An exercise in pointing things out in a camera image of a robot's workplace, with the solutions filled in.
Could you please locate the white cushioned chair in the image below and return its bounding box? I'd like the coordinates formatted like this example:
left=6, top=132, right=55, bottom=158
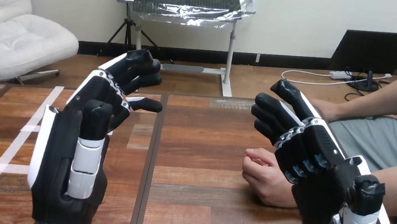
left=0, top=0, right=84, bottom=90

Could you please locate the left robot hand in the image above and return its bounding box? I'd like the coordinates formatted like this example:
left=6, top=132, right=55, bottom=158
left=23, top=39, right=169, bottom=224

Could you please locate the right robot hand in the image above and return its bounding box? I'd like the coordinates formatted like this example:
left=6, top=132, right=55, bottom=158
left=240, top=76, right=397, bottom=224

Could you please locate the black tripod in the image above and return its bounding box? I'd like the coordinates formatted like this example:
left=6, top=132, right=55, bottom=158
left=104, top=0, right=164, bottom=59

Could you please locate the white power strip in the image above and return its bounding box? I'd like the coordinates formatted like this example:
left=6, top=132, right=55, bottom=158
left=329, top=69, right=353, bottom=82

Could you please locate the dark screen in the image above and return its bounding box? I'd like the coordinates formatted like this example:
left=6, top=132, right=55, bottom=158
left=327, top=26, right=397, bottom=96

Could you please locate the person's hand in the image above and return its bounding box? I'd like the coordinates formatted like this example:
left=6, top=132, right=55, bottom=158
left=307, top=97, right=345, bottom=125
left=238, top=146, right=303, bottom=210

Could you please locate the foil sheet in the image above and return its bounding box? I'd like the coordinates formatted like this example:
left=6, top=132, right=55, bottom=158
left=131, top=0, right=260, bottom=33

